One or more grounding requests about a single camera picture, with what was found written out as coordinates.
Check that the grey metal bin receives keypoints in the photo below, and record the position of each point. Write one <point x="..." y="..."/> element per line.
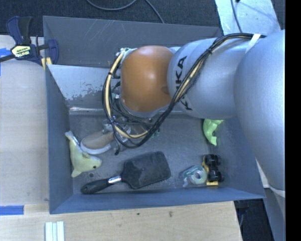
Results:
<point x="180" y="147"/>

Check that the yellow-green toy dolphin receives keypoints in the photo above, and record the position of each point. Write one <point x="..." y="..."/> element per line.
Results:
<point x="81" y="161"/>

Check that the tan shoe with white sole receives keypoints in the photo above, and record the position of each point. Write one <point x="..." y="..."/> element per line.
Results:
<point x="99" y="142"/>

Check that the green clear tape dispenser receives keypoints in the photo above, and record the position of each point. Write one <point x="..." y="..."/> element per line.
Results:
<point x="196" y="176"/>

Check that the black flat spatula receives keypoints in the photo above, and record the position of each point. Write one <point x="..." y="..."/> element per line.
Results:
<point x="146" y="169"/>

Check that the pale wood flat board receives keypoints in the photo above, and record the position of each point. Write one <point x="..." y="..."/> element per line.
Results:
<point x="22" y="134"/>

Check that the yellow toy car black wheels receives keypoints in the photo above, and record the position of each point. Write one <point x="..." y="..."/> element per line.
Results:
<point x="213" y="171"/>

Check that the green toy animal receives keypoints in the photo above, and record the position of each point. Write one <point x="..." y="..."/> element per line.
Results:
<point x="210" y="132"/>

